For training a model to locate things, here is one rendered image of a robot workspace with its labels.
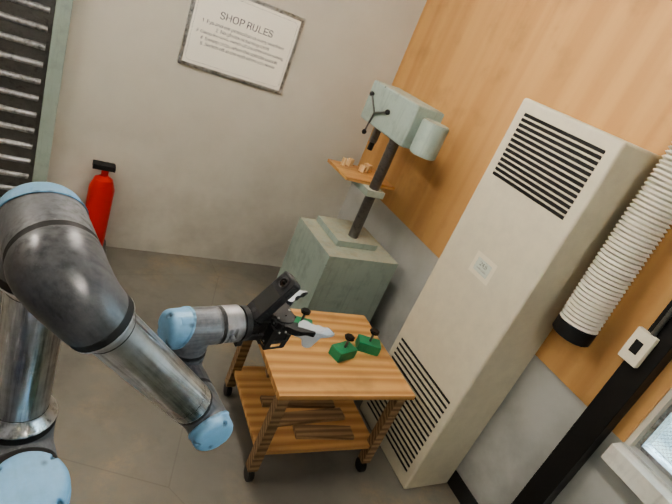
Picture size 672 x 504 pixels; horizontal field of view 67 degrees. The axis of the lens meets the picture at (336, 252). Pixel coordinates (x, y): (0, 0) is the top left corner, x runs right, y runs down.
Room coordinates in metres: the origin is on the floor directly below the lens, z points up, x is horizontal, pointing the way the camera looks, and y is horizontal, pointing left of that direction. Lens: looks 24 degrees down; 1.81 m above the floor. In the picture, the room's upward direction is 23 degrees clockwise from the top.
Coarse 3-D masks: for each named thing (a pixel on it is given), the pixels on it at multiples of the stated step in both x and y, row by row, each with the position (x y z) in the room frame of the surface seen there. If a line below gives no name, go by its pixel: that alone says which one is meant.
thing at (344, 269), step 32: (384, 96) 2.80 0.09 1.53; (384, 128) 2.70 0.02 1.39; (416, 128) 2.58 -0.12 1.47; (448, 128) 2.54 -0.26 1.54; (352, 160) 2.92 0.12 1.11; (384, 160) 2.72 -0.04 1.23; (320, 224) 2.79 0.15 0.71; (352, 224) 2.74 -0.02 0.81; (288, 256) 2.77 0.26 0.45; (320, 256) 2.51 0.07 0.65; (352, 256) 2.56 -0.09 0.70; (384, 256) 2.75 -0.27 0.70; (320, 288) 2.46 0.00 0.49; (352, 288) 2.59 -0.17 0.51; (384, 288) 2.72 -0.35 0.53
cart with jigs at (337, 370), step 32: (320, 320) 2.10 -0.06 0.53; (352, 320) 2.22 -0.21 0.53; (288, 352) 1.76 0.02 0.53; (320, 352) 1.85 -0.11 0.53; (352, 352) 1.89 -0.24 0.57; (384, 352) 2.06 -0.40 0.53; (224, 384) 1.98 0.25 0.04; (256, 384) 1.90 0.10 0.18; (288, 384) 1.57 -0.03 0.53; (320, 384) 1.65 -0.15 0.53; (352, 384) 1.73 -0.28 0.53; (384, 384) 1.82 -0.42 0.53; (256, 416) 1.71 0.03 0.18; (288, 416) 1.77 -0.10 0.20; (320, 416) 1.86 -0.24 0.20; (352, 416) 1.97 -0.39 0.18; (384, 416) 1.84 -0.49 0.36; (256, 448) 1.53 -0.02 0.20; (288, 448) 1.62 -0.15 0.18; (320, 448) 1.69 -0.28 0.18; (352, 448) 1.78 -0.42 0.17
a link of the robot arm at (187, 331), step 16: (160, 320) 0.75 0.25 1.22; (176, 320) 0.73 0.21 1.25; (192, 320) 0.75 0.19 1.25; (208, 320) 0.77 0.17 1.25; (224, 320) 0.79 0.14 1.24; (160, 336) 0.74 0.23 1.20; (176, 336) 0.72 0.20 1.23; (192, 336) 0.74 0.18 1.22; (208, 336) 0.76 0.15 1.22; (224, 336) 0.78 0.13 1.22; (176, 352) 0.74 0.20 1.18; (192, 352) 0.74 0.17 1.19
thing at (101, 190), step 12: (96, 168) 2.56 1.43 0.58; (108, 168) 2.60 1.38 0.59; (96, 180) 2.57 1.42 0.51; (108, 180) 2.60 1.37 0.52; (96, 192) 2.55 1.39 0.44; (108, 192) 2.58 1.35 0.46; (96, 204) 2.55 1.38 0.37; (108, 204) 2.60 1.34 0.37; (96, 216) 2.55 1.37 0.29; (108, 216) 2.62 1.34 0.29; (96, 228) 2.56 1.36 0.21
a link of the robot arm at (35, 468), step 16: (32, 448) 0.55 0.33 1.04; (0, 464) 0.50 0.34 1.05; (16, 464) 0.51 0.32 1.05; (32, 464) 0.52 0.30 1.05; (48, 464) 0.53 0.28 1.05; (64, 464) 0.54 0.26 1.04; (0, 480) 0.48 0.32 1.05; (16, 480) 0.49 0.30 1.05; (32, 480) 0.50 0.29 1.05; (48, 480) 0.51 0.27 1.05; (64, 480) 0.52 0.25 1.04; (0, 496) 0.46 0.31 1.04; (16, 496) 0.47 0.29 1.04; (32, 496) 0.48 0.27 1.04; (48, 496) 0.49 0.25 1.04; (64, 496) 0.50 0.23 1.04
